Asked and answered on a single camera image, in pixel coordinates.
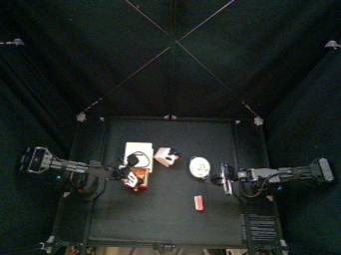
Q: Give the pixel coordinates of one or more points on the red orange drawer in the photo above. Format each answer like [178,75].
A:
[140,175]

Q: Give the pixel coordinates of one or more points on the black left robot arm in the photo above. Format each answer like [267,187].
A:
[67,164]

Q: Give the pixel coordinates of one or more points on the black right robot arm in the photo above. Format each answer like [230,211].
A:
[293,172]

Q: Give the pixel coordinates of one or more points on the white round plate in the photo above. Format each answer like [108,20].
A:
[199,167]

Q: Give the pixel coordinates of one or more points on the small red block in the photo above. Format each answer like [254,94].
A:
[198,203]

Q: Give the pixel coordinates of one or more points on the white square box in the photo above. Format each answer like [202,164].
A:
[138,149]

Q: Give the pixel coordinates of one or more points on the small pink white box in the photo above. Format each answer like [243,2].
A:
[164,156]

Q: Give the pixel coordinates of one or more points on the white text label sticker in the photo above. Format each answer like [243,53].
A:
[262,227]

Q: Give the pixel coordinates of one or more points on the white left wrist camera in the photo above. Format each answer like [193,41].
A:
[131,179]

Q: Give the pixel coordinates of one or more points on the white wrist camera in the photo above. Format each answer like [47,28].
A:
[131,179]
[227,187]

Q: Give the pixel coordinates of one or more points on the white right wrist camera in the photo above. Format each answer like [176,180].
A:
[227,187]

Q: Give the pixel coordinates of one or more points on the grey frame corner bracket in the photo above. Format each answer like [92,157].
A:
[17,42]
[80,116]
[170,116]
[258,121]
[332,44]

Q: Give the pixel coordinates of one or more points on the black table edge camera mount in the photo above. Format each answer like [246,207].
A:
[163,246]

